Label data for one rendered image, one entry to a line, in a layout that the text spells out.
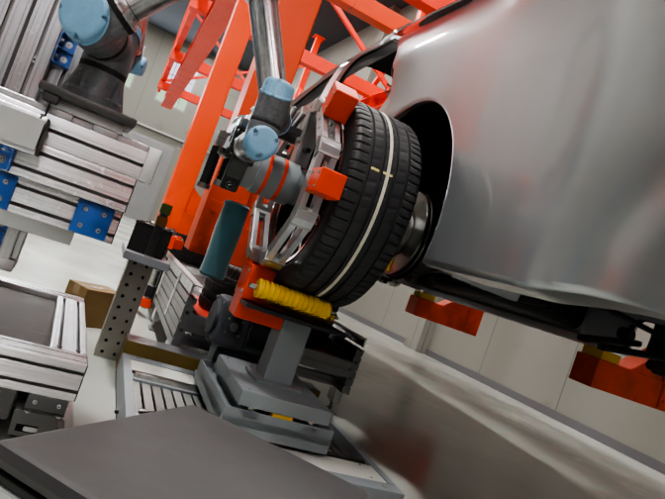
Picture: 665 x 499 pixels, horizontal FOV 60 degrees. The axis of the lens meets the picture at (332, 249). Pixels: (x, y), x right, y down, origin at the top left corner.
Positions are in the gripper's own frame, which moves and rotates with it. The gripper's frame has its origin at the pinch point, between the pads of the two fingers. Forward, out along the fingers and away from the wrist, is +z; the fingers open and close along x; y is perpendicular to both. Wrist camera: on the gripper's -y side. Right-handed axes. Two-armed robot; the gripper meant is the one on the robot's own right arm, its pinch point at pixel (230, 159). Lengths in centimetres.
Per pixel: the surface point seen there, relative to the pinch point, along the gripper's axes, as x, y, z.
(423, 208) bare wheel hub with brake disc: -70, 12, 12
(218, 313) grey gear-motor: -23, -49, 47
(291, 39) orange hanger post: -17, 62, 66
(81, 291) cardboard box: 23, -68, 123
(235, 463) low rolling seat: -1, -49, -87
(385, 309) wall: -411, -47, 636
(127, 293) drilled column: 7, -56, 79
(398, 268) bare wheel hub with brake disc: -70, -11, 14
